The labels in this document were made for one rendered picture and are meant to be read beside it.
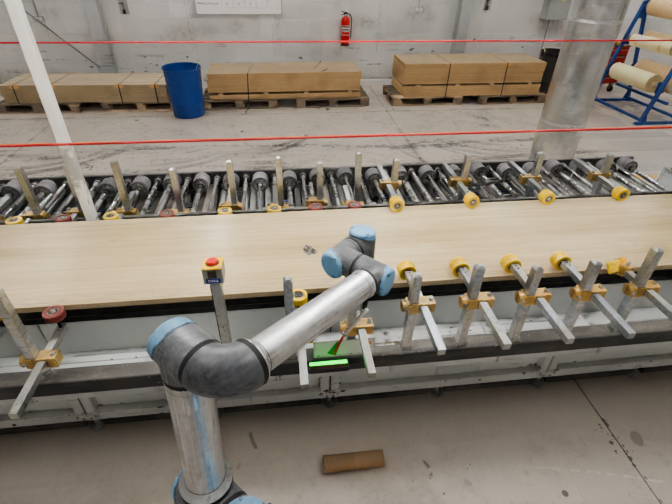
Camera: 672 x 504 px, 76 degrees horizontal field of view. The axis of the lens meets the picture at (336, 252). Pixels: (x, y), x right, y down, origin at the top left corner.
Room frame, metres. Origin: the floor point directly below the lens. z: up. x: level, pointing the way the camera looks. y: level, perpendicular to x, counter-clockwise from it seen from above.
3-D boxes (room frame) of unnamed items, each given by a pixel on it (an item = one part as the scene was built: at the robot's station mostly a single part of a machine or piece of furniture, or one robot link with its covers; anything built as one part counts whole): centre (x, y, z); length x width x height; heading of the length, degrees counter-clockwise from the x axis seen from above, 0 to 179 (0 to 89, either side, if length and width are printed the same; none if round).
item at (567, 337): (1.37, -0.85, 0.95); 0.50 x 0.04 x 0.04; 8
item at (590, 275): (1.40, -1.06, 0.88); 0.04 x 0.04 x 0.48; 8
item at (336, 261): (1.10, -0.03, 1.33); 0.12 x 0.12 x 0.09; 52
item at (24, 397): (1.07, 1.12, 0.80); 0.44 x 0.03 x 0.04; 8
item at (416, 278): (1.30, -0.32, 0.87); 0.04 x 0.04 x 0.48; 8
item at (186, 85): (6.59, 2.29, 0.36); 0.59 x 0.57 x 0.73; 8
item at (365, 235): (1.19, -0.09, 1.32); 0.10 x 0.09 x 0.12; 142
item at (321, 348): (1.24, -0.04, 0.75); 0.26 x 0.01 x 0.10; 98
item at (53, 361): (1.11, 1.15, 0.80); 0.14 x 0.06 x 0.05; 98
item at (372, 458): (1.14, -0.11, 0.04); 0.30 x 0.08 x 0.08; 98
